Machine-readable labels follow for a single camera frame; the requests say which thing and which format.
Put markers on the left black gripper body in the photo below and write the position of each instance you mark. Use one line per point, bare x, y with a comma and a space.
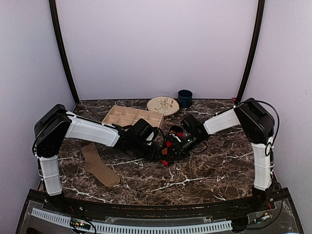
139, 150

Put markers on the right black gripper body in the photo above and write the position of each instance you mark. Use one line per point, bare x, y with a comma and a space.
184, 149

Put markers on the argyle black red orange sock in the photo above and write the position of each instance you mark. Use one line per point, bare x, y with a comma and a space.
176, 130

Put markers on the wooden compartment tray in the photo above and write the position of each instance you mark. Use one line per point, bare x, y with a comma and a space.
124, 116

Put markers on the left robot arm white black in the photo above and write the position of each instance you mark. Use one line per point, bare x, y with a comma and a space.
58, 124

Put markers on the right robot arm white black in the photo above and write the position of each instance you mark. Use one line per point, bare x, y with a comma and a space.
257, 124

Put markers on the plain brown sock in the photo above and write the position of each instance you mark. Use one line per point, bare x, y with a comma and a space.
95, 165

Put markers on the cream floral ceramic plate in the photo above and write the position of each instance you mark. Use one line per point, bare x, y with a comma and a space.
163, 105

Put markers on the dark blue mug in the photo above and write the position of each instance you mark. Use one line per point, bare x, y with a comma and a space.
185, 98

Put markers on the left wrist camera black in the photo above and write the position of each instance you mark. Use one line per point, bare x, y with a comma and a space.
145, 131

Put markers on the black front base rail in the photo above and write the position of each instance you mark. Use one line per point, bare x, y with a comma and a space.
83, 208

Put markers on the white slotted cable duct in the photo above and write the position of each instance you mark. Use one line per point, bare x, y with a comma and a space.
103, 228

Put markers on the left black frame post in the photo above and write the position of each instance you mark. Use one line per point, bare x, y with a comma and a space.
61, 50

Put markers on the black frame post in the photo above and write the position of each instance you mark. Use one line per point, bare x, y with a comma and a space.
252, 50
61, 50

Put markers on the right black frame post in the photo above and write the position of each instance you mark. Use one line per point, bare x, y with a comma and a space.
252, 50

